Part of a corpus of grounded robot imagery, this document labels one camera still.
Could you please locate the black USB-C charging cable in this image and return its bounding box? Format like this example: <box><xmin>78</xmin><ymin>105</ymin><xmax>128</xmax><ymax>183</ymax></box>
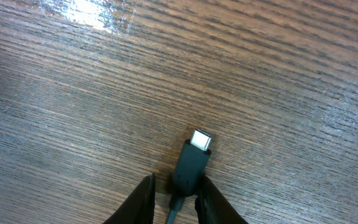
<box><xmin>165</xmin><ymin>128</ymin><xmax>213</xmax><ymax>224</ymax></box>

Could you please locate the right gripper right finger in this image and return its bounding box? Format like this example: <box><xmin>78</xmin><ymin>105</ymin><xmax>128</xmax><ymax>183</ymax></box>
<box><xmin>195</xmin><ymin>176</ymin><xmax>248</xmax><ymax>224</ymax></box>

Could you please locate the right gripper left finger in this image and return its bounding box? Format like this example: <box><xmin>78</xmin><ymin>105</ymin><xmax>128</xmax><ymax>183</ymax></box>
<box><xmin>103</xmin><ymin>173</ymin><xmax>156</xmax><ymax>224</ymax></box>

